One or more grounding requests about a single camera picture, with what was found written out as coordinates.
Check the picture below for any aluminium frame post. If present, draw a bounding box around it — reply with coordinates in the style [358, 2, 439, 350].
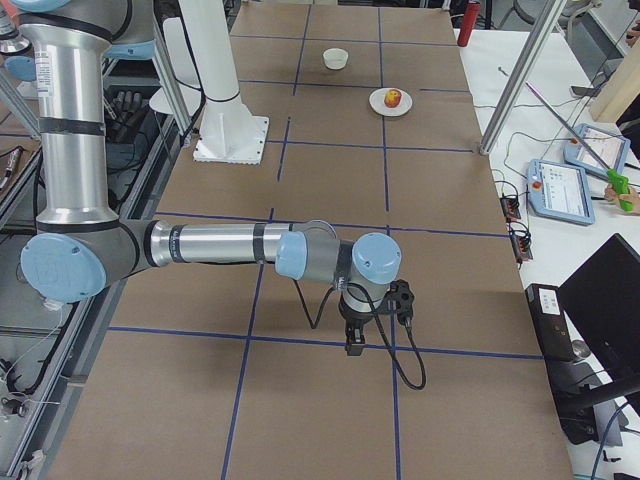
[479, 0, 566, 155]

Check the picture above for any red bottle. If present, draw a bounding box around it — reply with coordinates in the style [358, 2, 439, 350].
[457, 0, 481, 47]

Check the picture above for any upper orange electronics board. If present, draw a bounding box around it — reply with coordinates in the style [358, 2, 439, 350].
[499, 194, 521, 222]

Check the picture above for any red yellow apple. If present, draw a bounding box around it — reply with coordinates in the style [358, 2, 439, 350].
[383, 88, 402, 108]

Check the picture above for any white bowl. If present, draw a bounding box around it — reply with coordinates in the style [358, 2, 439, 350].
[322, 48, 349, 70]

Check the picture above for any person's hand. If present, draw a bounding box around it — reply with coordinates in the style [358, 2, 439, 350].
[604, 183, 640, 215]

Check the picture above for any green grabber tool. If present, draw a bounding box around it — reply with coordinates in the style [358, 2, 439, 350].
[524, 79, 639, 212]

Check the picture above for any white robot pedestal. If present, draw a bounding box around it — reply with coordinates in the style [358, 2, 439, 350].
[180, 0, 269, 165]

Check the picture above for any blue teach pendant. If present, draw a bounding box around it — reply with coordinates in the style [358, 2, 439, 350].
[563, 123, 631, 179]
[527, 159, 595, 226]

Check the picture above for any orange electronics board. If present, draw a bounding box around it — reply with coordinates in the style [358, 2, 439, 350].
[499, 194, 521, 222]
[507, 221, 533, 265]

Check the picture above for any black computer box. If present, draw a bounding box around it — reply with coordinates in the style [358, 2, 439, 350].
[525, 283, 591, 363]

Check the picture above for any white plate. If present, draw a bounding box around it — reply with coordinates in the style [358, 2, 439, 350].
[369, 88, 413, 117]

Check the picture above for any far blue teach pendant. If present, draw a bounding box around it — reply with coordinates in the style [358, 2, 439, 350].
[563, 123, 631, 179]

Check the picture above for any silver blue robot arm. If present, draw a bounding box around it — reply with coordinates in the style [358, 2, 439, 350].
[17, 1, 410, 355]

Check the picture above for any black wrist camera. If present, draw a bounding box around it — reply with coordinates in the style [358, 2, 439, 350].
[388, 279, 415, 326]

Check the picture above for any lower orange electronics board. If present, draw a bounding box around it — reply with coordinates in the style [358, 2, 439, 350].
[507, 221, 533, 265]

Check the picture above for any black monitor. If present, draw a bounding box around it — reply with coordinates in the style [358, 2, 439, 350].
[559, 233, 639, 379]

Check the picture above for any wooden board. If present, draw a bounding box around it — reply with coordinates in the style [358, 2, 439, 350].
[590, 22, 639, 123]

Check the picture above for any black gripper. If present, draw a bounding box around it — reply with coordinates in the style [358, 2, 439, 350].
[339, 297, 376, 356]

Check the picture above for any near blue teach pendant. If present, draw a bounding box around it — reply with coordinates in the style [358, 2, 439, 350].
[527, 159, 595, 226]

